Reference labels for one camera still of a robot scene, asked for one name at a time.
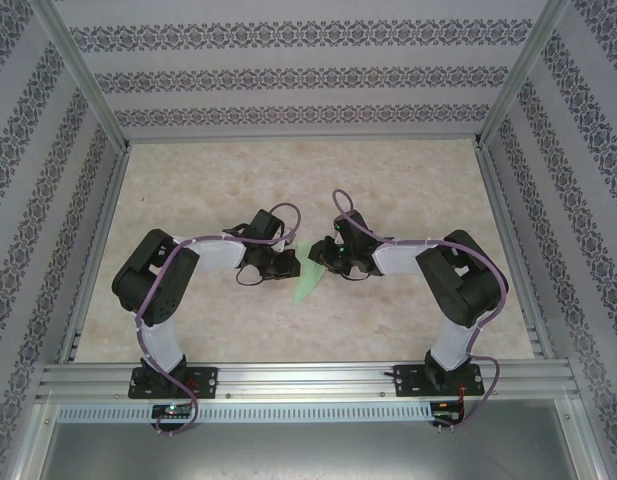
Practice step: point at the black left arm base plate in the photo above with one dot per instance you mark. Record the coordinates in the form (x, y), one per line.
(205, 382)

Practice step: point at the circuit board with green light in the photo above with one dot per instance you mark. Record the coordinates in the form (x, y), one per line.
(170, 410)

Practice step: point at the thin aluminium cross rail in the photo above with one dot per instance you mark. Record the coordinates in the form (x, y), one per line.
(303, 137)

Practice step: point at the aluminium frame post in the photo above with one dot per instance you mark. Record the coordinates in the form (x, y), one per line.
(73, 65)
(523, 70)
(585, 440)
(25, 440)

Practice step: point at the long aluminium base rail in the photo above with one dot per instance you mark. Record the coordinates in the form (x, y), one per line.
(308, 380)

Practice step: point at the circuit board with orange light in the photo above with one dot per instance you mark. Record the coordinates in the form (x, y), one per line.
(445, 407)

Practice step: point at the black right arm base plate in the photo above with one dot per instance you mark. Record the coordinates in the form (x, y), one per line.
(405, 380)

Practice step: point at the light green cloth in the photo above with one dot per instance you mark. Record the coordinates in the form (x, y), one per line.
(308, 280)

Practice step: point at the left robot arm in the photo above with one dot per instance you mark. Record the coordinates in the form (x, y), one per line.
(153, 280)

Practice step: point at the aluminium side rail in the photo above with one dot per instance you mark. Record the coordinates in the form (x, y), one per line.
(513, 250)
(95, 250)

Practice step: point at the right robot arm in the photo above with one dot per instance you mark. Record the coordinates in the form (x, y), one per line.
(468, 285)

